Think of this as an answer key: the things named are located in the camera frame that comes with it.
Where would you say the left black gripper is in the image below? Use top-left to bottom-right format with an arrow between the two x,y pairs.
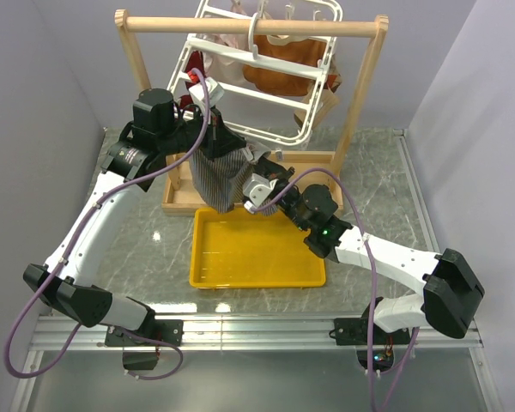
161,104 -> 247,163

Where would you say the grey striped underwear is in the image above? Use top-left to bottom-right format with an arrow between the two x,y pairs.
189,142 -> 270,214

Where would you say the white plastic clip hanger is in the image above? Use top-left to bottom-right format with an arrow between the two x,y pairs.
166,0 -> 343,162

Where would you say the red underwear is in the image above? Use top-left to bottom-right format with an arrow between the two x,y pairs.
178,50 -> 207,112

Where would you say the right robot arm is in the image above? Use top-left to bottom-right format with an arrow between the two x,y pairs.
243,156 -> 485,343

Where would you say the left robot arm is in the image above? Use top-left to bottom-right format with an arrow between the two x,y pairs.
23,81 -> 246,345

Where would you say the orange underwear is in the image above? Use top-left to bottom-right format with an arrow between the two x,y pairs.
242,34 -> 326,97

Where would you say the wooden hanging rack stand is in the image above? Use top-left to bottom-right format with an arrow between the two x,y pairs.
114,9 -> 389,211

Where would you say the yellow plastic tray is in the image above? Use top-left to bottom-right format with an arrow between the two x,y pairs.
189,208 -> 326,289

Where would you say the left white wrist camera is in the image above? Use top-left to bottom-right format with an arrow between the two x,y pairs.
188,69 -> 225,111

